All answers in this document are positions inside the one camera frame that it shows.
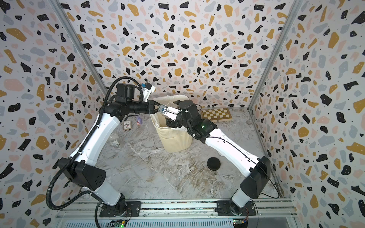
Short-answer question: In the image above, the wooden folding chess board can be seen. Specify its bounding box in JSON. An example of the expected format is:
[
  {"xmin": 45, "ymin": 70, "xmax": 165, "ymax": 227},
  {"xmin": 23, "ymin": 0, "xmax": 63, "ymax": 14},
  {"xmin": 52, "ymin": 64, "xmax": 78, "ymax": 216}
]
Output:
[{"xmin": 200, "ymin": 108, "xmax": 233, "ymax": 123}]

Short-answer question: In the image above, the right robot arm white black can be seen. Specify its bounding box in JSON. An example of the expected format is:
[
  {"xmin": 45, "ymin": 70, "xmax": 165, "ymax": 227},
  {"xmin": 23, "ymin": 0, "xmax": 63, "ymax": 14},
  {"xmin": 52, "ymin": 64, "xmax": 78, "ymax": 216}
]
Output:
[{"xmin": 165, "ymin": 100, "xmax": 271, "ymax": 214}]

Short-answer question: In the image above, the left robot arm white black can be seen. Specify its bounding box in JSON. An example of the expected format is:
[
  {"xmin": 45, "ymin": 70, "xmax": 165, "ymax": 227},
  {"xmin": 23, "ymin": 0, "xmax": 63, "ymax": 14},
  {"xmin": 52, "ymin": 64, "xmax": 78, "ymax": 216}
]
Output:
[{"xmin": 46, "ymin": 83, "xmax": 158, "ymax": 217}]

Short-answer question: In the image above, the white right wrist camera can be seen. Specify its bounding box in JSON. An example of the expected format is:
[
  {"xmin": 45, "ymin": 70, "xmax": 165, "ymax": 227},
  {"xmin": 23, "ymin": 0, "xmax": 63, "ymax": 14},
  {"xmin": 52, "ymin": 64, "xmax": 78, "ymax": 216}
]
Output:
[{"xmin": 162, "ymin": 105, "xmax": 180, "ymax": 121}]

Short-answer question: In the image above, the white plastic bin liner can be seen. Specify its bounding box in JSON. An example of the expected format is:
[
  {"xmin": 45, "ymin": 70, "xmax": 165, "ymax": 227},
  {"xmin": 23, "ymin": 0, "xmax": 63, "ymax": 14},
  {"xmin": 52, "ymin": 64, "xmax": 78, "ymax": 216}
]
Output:
[{"xmin": 151, "ymin": 95, "xmax": 189, "ymax": 129}]

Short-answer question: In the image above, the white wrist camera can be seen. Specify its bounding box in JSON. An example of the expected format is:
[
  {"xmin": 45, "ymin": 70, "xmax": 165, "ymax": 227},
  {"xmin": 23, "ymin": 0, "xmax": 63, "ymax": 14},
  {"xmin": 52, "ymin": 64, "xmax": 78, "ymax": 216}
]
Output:
[
  {"xmin": 162, "ymin": 105, "xmax": 180, "ymax": 121},
  {"xmin": 141, "ymin": 83, "xmax": 156, "ymax": 102}
]

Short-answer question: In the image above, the small playing card box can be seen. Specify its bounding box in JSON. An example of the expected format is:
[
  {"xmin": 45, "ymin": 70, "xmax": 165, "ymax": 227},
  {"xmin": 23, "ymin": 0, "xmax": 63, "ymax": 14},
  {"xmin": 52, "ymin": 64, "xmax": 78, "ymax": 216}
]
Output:
[{"xmin": 123, "ymin": 120, "xmax": 132, "ymax": 131}]

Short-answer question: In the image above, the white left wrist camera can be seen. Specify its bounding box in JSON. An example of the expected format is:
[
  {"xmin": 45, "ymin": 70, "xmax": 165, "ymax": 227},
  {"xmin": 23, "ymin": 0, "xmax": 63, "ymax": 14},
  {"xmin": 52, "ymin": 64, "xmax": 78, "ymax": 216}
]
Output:
[{"xmin": 141, "ymin": 83, "xmax": 156, "ymax": 102}]

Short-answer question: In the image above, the aluminium corner post left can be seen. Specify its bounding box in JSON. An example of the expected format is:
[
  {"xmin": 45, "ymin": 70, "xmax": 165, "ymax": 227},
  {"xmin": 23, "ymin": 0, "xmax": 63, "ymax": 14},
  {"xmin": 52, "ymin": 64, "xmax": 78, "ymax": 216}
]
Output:
[{"xmin": 48, "ymin": 0, "xmax": 107, "ymax": 95}]

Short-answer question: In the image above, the aluminium corner post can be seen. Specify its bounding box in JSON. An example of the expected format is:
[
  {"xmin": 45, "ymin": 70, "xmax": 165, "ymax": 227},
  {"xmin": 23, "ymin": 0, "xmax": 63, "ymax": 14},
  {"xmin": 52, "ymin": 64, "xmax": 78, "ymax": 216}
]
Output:
[
  {"xmin": 248, "ymin": 0, "xmax": 303, "ymax": 112},
  {"xmin": 48, "ymin": 0, "xmax": 107, "ymax": 95}
]

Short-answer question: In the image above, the black round jar lid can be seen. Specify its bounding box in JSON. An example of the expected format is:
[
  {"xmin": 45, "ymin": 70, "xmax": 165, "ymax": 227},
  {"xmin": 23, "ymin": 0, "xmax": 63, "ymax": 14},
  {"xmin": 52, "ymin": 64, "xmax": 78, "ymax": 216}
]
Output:
[{"xmin": 207, "ymin": 157, "xmax": 221, "ymax": 171}]

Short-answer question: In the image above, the black corrugated cable conduit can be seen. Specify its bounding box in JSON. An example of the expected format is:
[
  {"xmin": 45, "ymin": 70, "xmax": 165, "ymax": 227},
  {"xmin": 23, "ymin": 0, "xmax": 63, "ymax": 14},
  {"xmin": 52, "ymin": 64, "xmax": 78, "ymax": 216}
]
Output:
[{"xmin": 45, "ymin": 76, "xmax": 144, "ymax": 211}]

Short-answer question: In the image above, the cream ribbed trash bin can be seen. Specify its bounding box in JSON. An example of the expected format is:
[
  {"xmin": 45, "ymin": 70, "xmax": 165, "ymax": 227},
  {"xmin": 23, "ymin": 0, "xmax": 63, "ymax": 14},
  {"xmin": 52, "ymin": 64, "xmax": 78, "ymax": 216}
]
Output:
[{"xmin": 153, "ymin": 120, "xmax": 193, "ymax": 153}]

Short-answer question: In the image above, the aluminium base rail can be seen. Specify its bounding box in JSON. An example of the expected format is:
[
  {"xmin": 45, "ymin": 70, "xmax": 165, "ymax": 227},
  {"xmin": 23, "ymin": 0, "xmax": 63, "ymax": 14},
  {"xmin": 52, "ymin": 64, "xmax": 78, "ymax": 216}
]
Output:
[{"xmin": 54, "ymin": 198, "xmax": 301, "ymax": 228}]

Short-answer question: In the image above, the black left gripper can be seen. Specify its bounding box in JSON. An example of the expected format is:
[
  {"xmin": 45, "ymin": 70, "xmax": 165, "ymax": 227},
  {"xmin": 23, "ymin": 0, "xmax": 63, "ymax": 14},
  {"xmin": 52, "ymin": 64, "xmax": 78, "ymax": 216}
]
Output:
[{"xmin": 128, "ymin": 100, "xmax": 165, "ymax": 116}]

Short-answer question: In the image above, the aluminium corner post right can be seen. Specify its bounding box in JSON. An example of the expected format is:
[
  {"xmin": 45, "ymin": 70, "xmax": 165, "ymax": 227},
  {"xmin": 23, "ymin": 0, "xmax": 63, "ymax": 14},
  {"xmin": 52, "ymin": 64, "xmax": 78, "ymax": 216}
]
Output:
[{"xmin": 248, "ymin": 0, "xmax": 303, "ymax": 112}]

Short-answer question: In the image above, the small purple pink bottle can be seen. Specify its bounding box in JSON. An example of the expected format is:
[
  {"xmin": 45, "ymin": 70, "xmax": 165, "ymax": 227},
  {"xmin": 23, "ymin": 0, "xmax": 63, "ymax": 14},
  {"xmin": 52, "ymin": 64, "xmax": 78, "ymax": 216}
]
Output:
[{"xmin": 136, "ymin": 116, "xmax": 143, "ymax": 126}]

